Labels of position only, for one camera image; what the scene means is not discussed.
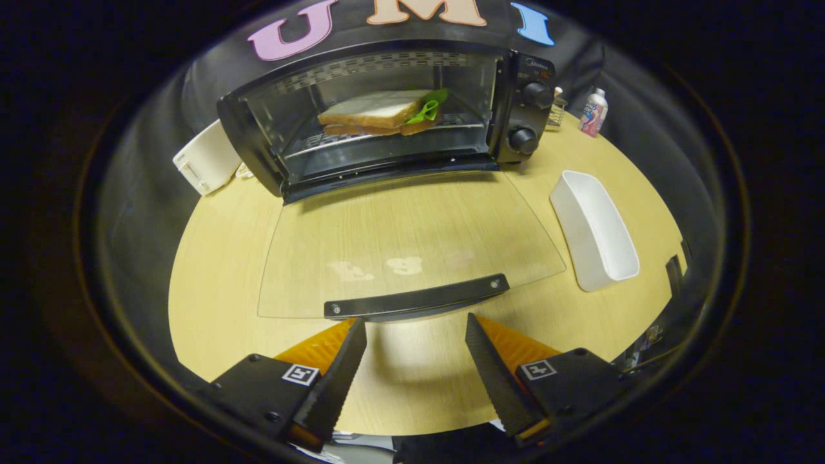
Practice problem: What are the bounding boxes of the white pop-up toaster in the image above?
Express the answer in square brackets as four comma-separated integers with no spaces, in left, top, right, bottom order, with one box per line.
[173,119,242,196]

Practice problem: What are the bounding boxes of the white rectangular tray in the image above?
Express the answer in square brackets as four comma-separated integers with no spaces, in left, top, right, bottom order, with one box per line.
[549,170,641,293]

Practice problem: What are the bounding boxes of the black toaster oven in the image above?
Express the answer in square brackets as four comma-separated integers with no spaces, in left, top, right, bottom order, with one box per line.
[217,40,568,321]

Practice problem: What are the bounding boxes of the pink and white bottle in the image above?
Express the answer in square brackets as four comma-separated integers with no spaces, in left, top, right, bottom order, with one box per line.
[579,88,608,137]

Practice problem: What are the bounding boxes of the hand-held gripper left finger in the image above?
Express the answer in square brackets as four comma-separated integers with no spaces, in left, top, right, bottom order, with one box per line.
[206,317,368,452]

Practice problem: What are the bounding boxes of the black backdrop cloth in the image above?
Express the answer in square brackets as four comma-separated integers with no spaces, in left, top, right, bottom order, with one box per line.
[97,0,716,258]

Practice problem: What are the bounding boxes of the small wire basket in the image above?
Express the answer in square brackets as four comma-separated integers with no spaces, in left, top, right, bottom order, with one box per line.
[547,87,568,131]

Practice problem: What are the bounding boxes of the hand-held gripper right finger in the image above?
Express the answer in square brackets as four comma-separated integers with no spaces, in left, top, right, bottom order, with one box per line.
[465,313,623,447]

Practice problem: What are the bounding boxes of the white bread lettuce sandwich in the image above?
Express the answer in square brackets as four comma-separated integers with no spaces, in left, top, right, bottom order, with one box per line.
[317,88,450,137]

